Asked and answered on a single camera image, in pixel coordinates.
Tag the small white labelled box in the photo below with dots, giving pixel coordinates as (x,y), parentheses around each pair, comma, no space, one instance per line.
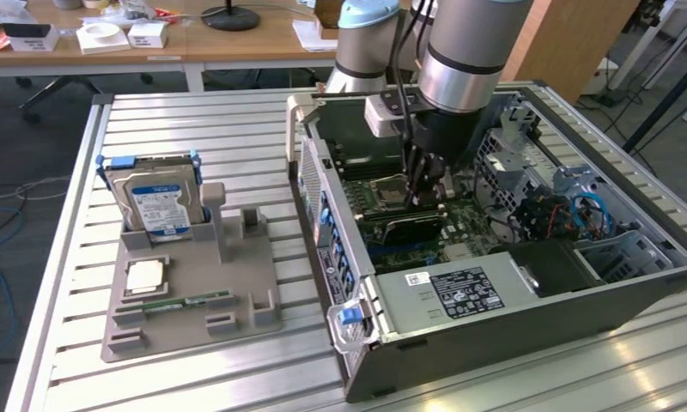
(146,35)

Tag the brown cardboard box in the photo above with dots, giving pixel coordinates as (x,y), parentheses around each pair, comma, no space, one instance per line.
(326,13)

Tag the green RAM stick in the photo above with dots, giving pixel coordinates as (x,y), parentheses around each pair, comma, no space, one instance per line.
(165,304)

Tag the installed RAM stick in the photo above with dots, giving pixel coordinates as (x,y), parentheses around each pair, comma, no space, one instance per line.
(383,214)

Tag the black slanted pole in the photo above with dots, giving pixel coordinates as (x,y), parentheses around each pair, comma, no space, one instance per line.
(664,103)

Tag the open grey PC case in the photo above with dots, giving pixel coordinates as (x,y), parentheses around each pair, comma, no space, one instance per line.
(492,343)

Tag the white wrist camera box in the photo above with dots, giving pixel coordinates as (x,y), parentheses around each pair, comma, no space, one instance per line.
(380,116)

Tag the silver perforated drive cage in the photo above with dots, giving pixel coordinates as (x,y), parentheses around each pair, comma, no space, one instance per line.
(515,171)

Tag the wooden cabinet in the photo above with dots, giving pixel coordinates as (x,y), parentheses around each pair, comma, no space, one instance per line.
(572,43)

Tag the small black device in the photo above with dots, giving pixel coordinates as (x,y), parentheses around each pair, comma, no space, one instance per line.
(26,30)

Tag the grey plastic parts rack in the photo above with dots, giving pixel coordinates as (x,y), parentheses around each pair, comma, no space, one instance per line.
(200,274)

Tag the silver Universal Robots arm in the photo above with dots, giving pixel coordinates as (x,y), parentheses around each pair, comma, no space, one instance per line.
(463,56)

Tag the black lamp base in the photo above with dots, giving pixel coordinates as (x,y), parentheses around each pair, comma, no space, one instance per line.
(230,19)

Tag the graphics card with metal bracket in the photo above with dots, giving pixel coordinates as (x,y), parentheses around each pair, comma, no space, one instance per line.
(412,229)

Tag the silver disk bay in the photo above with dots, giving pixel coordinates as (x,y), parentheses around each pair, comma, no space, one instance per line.
(630,253)

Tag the wooden desk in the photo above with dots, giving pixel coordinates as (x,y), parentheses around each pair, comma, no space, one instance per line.
(234,45)

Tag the blue expansion slot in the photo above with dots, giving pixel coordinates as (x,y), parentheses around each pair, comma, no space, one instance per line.
(376,250)

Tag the CPU chip with metal lid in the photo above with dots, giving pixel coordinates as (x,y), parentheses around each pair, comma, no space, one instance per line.
(144,277)

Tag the CPU socket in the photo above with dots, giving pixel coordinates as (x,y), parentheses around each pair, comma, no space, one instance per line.
(389,191)

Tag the blue case latch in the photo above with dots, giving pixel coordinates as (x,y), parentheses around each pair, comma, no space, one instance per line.
(352,317)

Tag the white paper stack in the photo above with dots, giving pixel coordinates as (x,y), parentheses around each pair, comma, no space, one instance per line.
(312,36)

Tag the grey power supply unit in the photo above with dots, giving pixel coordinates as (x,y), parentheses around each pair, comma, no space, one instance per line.
(412,309)

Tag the white box with tape roll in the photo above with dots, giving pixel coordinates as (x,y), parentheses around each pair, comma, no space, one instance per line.
(102,38)

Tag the black office chair base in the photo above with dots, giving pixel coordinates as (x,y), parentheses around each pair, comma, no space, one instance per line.
(45,94)

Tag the green motherboard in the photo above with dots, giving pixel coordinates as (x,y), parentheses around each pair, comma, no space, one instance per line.
(469,232)

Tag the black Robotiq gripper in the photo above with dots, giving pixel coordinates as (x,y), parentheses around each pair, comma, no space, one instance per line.
(443,133)

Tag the hard disk in blue caddy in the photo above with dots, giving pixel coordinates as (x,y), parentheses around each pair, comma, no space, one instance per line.
(154,201)

